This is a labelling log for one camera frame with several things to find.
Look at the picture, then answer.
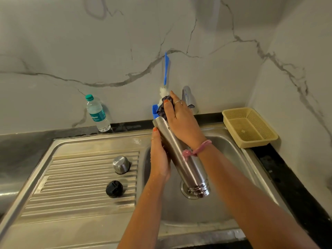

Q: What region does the person's left hand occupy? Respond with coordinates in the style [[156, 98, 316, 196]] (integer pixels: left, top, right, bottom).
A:
[[150, 127, 172, 183]]

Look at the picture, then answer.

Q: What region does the person's right hand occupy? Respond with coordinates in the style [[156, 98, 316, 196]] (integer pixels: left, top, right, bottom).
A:
[[163, 90, 207, 151]]

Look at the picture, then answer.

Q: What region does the dark checked cloth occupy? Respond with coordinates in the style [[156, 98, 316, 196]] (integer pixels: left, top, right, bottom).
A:
[[156, 95, 174, 121]]

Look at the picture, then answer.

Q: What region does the stainless steel flask body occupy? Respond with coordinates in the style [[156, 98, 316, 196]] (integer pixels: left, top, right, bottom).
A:
[[152, 116, 211, 199]]

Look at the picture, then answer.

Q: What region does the steel cup cap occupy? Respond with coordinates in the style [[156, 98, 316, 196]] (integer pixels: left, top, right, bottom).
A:
[[112, 155, 131, 175]]

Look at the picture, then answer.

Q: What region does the black stopper lid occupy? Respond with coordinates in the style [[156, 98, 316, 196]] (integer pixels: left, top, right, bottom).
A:
[[105, 180, 124, 199]]

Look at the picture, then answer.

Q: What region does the blue white bottle brush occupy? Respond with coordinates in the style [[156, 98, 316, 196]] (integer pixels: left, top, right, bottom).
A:
[[158, 52, 170, 107]]

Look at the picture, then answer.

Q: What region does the person's left forearm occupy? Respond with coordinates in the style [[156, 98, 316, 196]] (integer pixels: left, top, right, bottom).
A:
[[117, 176, 171, 249]]

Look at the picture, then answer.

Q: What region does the person's right forearm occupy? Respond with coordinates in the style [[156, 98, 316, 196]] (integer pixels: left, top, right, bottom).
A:
[[196, 144, 320, 249]]

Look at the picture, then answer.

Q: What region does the clear plastic water bottle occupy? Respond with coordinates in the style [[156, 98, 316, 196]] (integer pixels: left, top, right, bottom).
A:
[[85, 94, 111, 132]]

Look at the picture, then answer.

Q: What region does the chrome faucet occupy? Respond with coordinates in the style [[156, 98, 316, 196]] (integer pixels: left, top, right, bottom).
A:
[[181, 85, 199, 115]]

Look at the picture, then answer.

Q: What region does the yellow plastic basket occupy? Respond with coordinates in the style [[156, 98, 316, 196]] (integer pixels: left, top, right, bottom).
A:
[[222, 107, 279, 149]]

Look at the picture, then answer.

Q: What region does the stainless steel sink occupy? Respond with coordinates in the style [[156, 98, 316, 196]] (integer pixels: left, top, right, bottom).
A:
[[0, 123, 294, 249]]

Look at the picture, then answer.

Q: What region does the pink thread bracelet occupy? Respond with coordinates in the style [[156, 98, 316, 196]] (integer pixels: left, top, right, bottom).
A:
[[182, 139, 213, 161]]

